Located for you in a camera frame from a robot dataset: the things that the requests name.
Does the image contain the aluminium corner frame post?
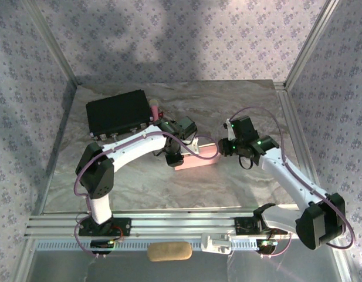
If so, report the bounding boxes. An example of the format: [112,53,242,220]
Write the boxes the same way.
[25,0,80,88]
[285,0,340,89]

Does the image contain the black hard case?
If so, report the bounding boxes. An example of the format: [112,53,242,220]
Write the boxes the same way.
[85,89,154,140]

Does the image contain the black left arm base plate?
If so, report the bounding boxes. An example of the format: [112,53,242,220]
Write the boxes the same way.
[77,217,131,237]

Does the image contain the aluminium side frame rail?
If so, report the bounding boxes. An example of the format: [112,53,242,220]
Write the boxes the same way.
[274,82,325,212]

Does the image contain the tan sponge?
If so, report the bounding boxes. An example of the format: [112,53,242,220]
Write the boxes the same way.
[147,241,192,262]

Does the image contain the pink microphone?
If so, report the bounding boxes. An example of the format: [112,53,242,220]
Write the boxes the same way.
[148,99,165,122]

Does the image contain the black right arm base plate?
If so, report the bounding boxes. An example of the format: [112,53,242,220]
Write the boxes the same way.
[235,217,263,236]

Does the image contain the grey slotted cable duct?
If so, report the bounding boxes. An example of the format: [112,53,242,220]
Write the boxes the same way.
[35,237,337,251]

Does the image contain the aluminium front frame rails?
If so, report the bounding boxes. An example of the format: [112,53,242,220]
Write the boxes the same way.
[25,210,344,239]

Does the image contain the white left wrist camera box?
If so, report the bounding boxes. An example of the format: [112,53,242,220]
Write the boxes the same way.
[182,136,201,156]

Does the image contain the white plastic clamp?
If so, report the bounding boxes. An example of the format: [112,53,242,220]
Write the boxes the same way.
[200,232,233,255]

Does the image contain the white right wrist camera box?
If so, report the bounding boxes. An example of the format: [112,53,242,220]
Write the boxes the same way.
[223,118,237,139]

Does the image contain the pink paper box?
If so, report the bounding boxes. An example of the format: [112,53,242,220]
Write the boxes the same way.
[174,143,221,172]

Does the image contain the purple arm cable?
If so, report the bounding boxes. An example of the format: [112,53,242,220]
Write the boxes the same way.
[73,132,219,259]
[229,107,356,259]

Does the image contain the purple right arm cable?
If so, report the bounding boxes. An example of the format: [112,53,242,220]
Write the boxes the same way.
[229,107,356,259]

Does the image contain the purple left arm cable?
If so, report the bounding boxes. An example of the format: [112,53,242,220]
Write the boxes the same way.
[73,132,219,259]

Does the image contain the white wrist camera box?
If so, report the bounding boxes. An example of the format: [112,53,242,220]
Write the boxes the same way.
[223,118,237,139]
[182,136,201,156]

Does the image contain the small black controller board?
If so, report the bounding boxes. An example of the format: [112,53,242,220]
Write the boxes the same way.
[256,239,279,255]
[91,239,114,255]

